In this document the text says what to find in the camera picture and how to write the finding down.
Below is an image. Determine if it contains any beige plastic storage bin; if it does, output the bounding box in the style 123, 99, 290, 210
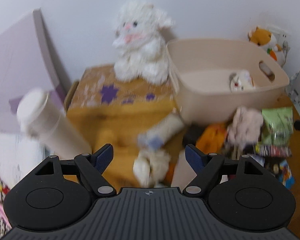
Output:
166, 38, 289, 125

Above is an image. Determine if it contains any purple white board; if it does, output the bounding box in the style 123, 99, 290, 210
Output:
0, 9, 65, 133

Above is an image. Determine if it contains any colourful blue snack pack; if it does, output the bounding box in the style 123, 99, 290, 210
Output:
279, 160, 295, 190

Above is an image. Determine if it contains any orange lid container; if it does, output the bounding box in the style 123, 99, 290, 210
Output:
196, 123, 228, 154

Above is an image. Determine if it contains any pink fluffy scrunchie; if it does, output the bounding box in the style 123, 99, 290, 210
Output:
227, 106, 263, 148

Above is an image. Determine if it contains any white plush bunny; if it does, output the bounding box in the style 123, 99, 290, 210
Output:
113, 0, 174, 85

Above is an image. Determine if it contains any white thermos bottle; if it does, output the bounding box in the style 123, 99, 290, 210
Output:
17, 88, 92, 160

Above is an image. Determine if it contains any brown floral tissue box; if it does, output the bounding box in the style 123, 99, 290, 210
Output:
63, 64, 177, 117

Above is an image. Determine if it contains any clear barcode packet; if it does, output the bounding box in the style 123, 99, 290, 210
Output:
138, 113, 185, 151

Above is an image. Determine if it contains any black pink candy bar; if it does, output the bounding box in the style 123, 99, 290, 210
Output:
253, 144, 292, 158

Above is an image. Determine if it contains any orange hamster plush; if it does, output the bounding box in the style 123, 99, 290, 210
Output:
248, 27, 286, 67

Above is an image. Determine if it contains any green snack bag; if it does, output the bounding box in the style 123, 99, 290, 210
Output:
261, 107, 293, 146

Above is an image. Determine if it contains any cream scrunchie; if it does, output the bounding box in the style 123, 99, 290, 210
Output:
133, 150, 171, 188

